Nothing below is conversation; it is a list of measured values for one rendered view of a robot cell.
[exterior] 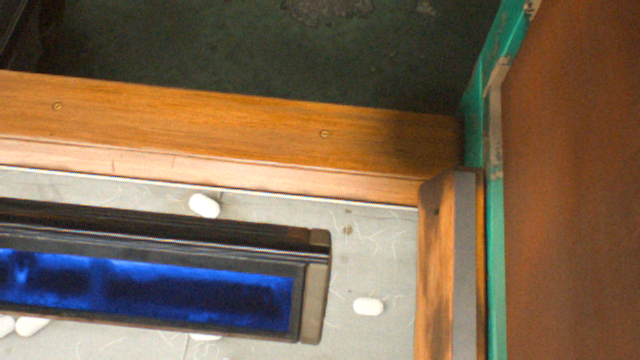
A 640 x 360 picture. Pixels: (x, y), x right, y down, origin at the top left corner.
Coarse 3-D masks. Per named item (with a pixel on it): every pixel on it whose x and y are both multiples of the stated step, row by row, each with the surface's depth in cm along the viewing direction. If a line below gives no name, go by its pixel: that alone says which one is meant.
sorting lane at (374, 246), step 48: (0, 192) 88; (48, 192) 88; (96, 192) 89; (144, 192) 89; (192, 192) 89; (240, 192) 90; (336, 240) 88; (384, 240) 88; (336, 288) 85; (384, 288) 85; (48, 336) 81; (96, 336) 81; (144, 336) 82; (336, 336) 83; (384, 336) 83
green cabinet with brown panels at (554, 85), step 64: (512, 0) 75; (576, 0) 60; (512, 64) 78; (576, 64) 59; (512, 128) 76; (576, 128) 57; (512, 192) 73; (576, 192) 56; (512, 256) 71; (576, 256) 55; (512, 320) 69; (576, 320) 53
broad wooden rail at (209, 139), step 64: (0, 128) 89; (64, 128) 89; (128, 128) 90; (192, 128) 90; (256, 128) 91; (320, 128) 91; (384, 128) 92; (448, 128) 92; (320, 192) 90; (384, 192) 89
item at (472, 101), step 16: (480, 64) 88; (480, 80) 87; (464, 96) 95; (480, 96) 86; (464, 112) 94; (480, 112) 85; (464, 128) 93; (480, 128) 84; (464, 144) 92; (480, 144) 83; (464, 160) 91; (480, 160) 82
